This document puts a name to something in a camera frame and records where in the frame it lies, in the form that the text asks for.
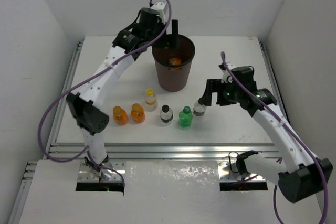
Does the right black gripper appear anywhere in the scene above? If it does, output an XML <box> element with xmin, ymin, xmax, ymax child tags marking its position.
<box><xmin>199</xmin><ymin>78</ymin><xmax>241</xmax><ymax>106</ymax></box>

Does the clear bottle black cap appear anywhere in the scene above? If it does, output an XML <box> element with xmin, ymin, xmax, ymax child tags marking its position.
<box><xmin>193</xmin><ymin>101</ymin><xmax>207</xmax><ymax>119</ymax></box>
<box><xmin>160</xmin><ymin>104</ymin><xmax>174</xmax><ymax>126</ymax></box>

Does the orange bottle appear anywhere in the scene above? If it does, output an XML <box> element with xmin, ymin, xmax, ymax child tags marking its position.
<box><xmin>131</xmin><ymin>103</ymin><xmax>145</xmax><ymax>123</ymax></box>
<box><xmin>113</xmin><ymin>106</ymin><xmax>129</xmax><ymax>126</ymax></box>
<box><xmin>169</xmin><ymin>58</ymin><xmax>181</xmax><ymax>71</ymax></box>

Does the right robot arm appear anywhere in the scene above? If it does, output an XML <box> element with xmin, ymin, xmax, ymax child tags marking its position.
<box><xmin>199</xmin><ymin>64</ymin><xmax>333</xmax><ymax>203</ymax></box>

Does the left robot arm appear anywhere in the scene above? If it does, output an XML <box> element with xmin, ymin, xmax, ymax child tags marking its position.
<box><xmin>66</xmin><ymin>2</ymin><xmax>171</xmax><ymax>170</ymax></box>

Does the dark brown plastic bin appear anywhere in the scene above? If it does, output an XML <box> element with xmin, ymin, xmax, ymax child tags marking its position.
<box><xmin>152</xmin><ymin>35</ymin><xmax>195</xmax><ymax>92</ymax></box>

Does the green plastic bottle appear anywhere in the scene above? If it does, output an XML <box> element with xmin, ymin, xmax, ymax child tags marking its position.
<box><xmin>178</xmin><ymin>106</ymin><xmax>193</xmax><ymax>128</ymax></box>

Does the clear bottle yellow cap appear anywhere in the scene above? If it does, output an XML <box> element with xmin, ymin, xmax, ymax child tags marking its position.
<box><xmin>144</xmin><ymin>88</ymin><xmax>158</xmax><ymax>111</ymax></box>

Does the white foam cover sheet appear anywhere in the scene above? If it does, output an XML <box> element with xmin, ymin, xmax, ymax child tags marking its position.
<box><xmin>124</xmin><ymin>161</ymin><xmax>220</xmax><ymax>201</ymax></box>

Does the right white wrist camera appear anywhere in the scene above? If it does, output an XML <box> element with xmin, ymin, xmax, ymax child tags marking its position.
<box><xmin>219</xmin><ymin>63</ymin><xmax>236</xmax><ymax>83</ymax></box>

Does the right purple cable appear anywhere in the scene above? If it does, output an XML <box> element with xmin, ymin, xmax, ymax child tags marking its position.
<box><xmin>220</xmin><ymin>51</ymin><xmax>330</xmax><ymax>224</ymax></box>

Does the aluminium table frame rail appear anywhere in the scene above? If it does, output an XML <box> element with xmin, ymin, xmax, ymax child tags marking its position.
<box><xmin>11</xmin><ymin>36</ymin><xmax>278</xmax><ymax>223</ymax></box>

